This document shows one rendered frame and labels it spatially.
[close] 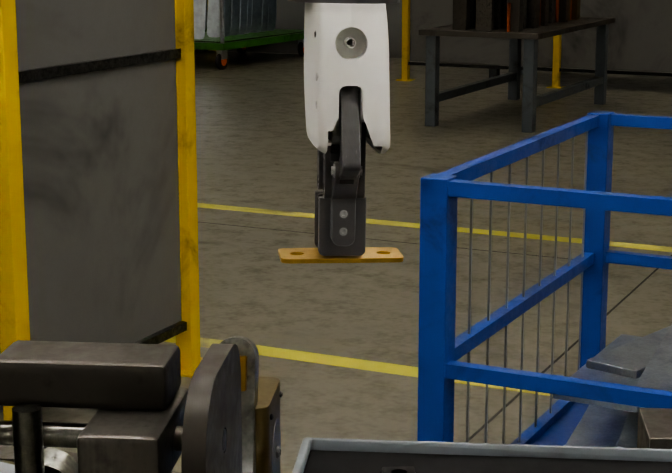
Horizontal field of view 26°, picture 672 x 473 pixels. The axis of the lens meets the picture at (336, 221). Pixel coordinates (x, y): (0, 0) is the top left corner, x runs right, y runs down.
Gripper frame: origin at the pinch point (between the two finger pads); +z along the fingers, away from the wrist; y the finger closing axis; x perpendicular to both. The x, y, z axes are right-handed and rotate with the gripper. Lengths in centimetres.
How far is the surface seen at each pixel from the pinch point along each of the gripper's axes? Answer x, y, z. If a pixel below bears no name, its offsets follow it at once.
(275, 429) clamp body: 2.4, 25.8, 23.4
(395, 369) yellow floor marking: -62, 363, 116
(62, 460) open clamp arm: 18.8, -3.6, 15.4
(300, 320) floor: -36, 427, 116
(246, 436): 5.2, 21.1, 22.4
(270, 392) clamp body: 2.9, 26.0, 20.1
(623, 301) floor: -164, 441, 113
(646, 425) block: -28.9, 18.1, 21.2
